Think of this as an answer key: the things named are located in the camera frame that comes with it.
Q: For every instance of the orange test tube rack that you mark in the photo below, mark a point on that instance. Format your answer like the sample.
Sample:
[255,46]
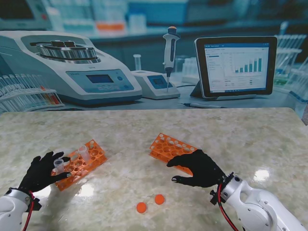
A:
[81,166]
[166,149]

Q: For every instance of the printed laboratory backdrop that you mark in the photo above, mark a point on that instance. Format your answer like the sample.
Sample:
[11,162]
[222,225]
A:
[154,48]

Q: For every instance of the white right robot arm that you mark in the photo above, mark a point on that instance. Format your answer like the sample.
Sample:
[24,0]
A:
[257,209]

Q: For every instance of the clear plastic test tube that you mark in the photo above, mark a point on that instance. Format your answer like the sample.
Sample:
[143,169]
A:
[84,154]
[59,166]

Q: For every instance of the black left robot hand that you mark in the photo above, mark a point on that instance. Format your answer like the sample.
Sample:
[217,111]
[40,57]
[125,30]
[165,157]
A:
[36,175]

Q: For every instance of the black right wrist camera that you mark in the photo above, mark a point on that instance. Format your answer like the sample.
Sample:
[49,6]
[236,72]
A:
[214,196]

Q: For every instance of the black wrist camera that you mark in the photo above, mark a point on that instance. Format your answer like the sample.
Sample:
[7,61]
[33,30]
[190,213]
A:
[214,196]
[36,204]

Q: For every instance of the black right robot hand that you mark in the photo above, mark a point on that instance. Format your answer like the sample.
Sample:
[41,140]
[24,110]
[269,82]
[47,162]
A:
[204,170]

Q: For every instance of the orange tube cap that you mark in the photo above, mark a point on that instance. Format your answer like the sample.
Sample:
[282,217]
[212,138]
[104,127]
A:
[141,207]
[159,199]

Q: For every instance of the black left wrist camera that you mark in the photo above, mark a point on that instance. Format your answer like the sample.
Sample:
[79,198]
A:
[36,204]

